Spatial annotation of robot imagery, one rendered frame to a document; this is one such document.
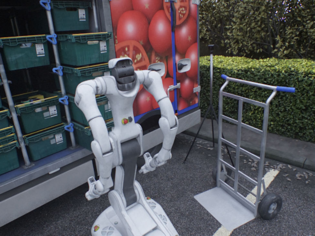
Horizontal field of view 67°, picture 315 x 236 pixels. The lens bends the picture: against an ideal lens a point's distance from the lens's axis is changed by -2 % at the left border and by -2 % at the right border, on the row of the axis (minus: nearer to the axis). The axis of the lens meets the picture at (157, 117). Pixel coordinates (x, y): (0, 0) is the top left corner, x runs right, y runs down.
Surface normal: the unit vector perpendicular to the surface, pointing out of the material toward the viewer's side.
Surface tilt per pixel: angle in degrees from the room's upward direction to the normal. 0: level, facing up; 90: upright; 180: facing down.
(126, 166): 110
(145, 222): 23
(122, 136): 81
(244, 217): 0
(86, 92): 57
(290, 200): 0
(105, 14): 90
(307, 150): 7
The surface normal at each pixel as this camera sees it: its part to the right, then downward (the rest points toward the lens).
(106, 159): 0.53, 0.37
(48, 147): 0.72, 0.31
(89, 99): 0.53, -0.22
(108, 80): -0.44, 0.29
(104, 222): -0.07, -0.94
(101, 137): 0.50, 0.06
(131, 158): 0.62, 0.54
